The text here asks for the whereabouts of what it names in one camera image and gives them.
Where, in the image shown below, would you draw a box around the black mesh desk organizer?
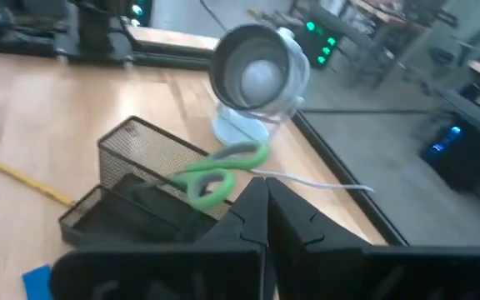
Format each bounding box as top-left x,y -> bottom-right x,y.
58,115 -> 233,247

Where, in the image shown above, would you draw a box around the black box green lights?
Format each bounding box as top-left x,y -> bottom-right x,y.
297,12 -> 341,70

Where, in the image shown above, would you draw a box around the wooden background table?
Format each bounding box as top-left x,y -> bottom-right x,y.
347,0 -> 458,84

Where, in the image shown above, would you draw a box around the black computer blue lights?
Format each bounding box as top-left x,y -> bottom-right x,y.
418,91 -> 480,188

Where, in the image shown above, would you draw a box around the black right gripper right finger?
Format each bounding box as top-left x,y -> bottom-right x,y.
267,177 -> 480,300

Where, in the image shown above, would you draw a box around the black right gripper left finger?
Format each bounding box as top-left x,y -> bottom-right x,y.
50,177 -> 268,300

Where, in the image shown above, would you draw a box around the yellow pencil pink eraser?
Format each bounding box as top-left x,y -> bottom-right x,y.
0,149 -> 77,208

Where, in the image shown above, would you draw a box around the blue eraser block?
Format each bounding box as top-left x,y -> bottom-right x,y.
22,264 -> 53,300

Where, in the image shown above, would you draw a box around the green grey handled scissors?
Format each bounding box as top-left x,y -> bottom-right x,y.
168,141 -> 270,212

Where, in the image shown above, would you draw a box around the white fan cable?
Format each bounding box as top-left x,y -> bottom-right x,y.
247,168 -> 374,193

